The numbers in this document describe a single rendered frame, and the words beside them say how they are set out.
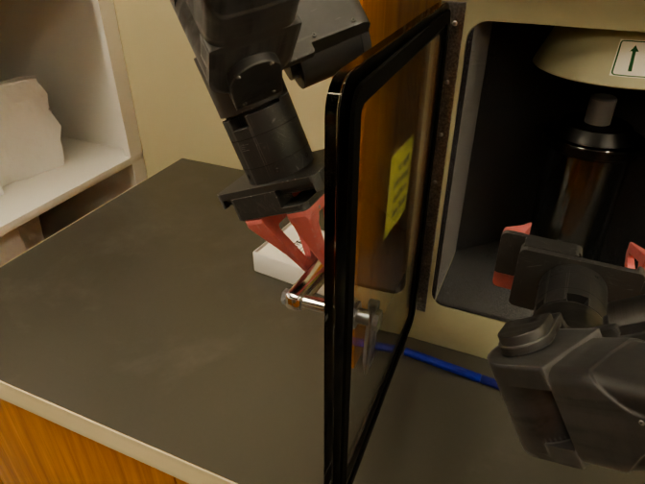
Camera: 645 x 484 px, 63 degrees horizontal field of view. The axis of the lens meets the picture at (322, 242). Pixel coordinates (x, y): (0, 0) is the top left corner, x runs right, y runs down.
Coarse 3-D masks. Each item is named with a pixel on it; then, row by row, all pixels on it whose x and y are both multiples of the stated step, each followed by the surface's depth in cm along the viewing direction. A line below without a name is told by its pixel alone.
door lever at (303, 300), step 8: (312, 264) 46; (320, 264) 46; (312, 272) 45; (320, 272) 45; (304, 280) 43; (312, 280) 43; (320, 280) 44; (296, 288) 42; (304, 288) 42; (312, 288) 43; (288, 296) 42; (296, 296) 41; (304, 296) 42; (312, 296) 42; (288, 304) 42; (296, 304) 41; (304, 304) 41; (312, 304) 41; (320, 304) 41; (320, 312) 41
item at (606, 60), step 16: (560, 32) 56; (576, 32) 54; (592, 32) 52; (608, 32) 51; (624, 32) 51; (640, 32) 50; (544, 48) 58; (560, 48) 55; (576, 48) 53; (592, 48) 52; (608, 48) 51; (624, 48) 51; (640, 48) 50; (544, 64) 57; (560, 64) 55; (576, 64) 53; (592, 64) 52; (608, 64) 51; (624, 64) 51; (640, 64) 50; (576, 80) 53; (592, 80) 52; (608, 80) 51; (624, 80) 51; (640, 80) 51
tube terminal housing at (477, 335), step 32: (448, 0) 52; (480, 0) 51; (512, 0) 50; (544, 0) 49; (576, 0) 48; (608, 0) 47; (640, 0) 46; (448, 160) 61; (416, 320) 74; (448, 320) 72; (480, 320) 70; (480, 352) 72
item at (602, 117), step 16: (592, 96) 59; (608, 96) 59; (576, 112) 64; (592, 112) 59; (608, 112) 59; (560, 128) 61; (576, 128) 59; (592, 128) 59; (608, 128) 59; (624, 128) 59; (592, 144) 58; (608, 144) 58; (624, 144) 58
